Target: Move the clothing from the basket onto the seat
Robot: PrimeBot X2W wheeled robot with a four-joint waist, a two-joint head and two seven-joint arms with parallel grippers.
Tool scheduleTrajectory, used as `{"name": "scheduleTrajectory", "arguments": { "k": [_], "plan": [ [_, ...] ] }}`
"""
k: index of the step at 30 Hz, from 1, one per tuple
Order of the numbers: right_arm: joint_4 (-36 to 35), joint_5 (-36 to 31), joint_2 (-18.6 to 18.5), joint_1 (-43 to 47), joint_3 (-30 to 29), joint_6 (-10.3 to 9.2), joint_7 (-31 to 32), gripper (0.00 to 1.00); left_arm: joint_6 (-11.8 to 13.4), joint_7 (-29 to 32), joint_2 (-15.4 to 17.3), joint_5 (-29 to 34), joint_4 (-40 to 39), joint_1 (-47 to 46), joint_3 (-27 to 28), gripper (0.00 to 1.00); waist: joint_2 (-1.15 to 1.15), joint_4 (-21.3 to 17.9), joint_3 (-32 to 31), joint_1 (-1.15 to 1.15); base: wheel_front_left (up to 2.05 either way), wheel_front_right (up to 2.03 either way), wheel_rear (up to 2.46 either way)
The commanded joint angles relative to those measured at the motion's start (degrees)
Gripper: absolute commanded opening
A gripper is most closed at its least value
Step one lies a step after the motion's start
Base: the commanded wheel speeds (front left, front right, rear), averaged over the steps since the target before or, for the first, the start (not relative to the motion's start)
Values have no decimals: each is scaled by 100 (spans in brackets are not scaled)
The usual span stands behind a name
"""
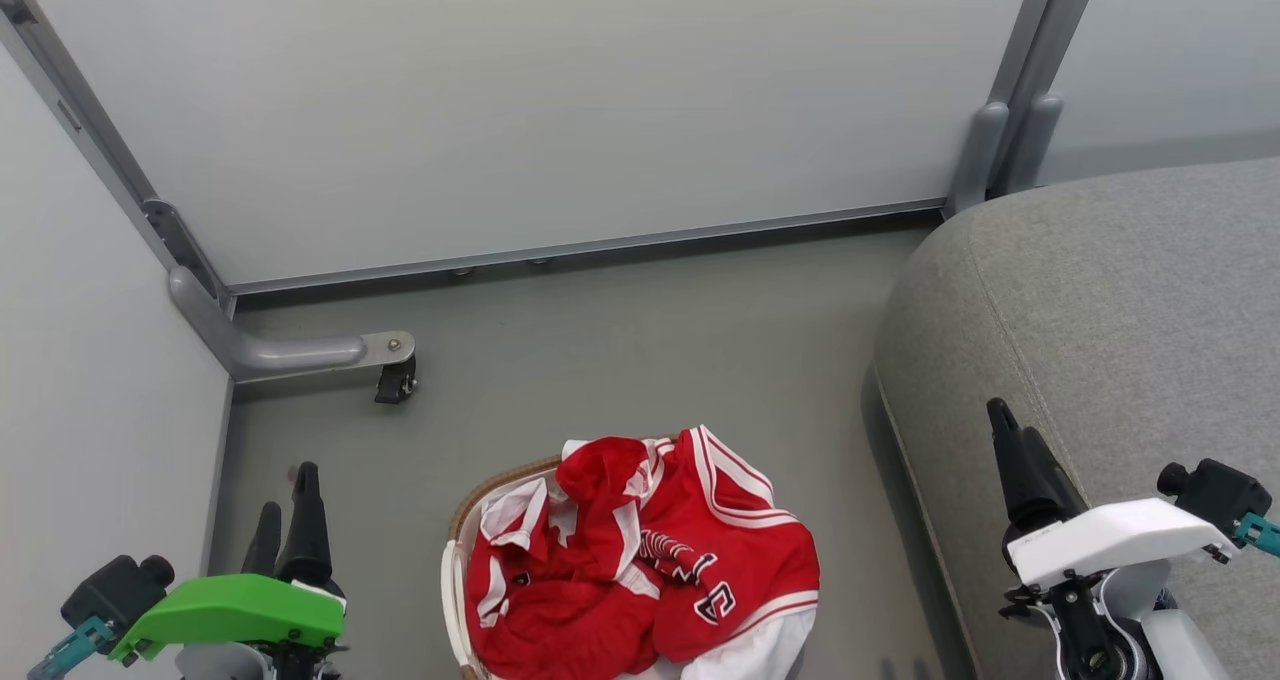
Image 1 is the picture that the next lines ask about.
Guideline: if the grey fabric sofa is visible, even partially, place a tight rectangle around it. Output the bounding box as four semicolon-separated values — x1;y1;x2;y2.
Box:
872;156;1280;680

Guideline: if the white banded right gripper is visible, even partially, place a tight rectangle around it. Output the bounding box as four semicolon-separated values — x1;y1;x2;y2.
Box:
986;397;1242;680

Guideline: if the grey partition post with brackets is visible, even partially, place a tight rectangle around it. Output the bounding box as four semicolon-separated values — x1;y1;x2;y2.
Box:
0;0;238;319

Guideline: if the grey partition foot with plate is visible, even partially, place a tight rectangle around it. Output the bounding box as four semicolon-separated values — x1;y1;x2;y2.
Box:
167;265;417;383

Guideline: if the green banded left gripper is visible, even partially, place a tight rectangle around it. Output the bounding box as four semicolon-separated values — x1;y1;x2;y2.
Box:
108;462;349;680

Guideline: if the grey partition bottom rail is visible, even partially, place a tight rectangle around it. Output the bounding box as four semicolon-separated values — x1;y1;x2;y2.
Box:
226;197;948;297

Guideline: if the woven laundry basket white liner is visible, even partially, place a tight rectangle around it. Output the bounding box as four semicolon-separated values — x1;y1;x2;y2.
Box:
440;455;567;680

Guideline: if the red basketball jersey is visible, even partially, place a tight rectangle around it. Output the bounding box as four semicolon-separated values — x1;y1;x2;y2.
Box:
464;424;822;680

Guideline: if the teal right camera connector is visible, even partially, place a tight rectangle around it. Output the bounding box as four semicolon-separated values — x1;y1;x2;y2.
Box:
1232;512;1280;559

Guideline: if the teal left camera connector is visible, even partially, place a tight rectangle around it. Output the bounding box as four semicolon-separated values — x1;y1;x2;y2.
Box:
27;616;117;680

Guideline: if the teal camera connector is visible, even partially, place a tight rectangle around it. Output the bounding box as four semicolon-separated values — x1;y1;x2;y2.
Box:
1232;512;1280;559
27;616;117;680

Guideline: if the black caster wheel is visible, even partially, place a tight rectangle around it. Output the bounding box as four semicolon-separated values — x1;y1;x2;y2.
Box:
374;354;420;406

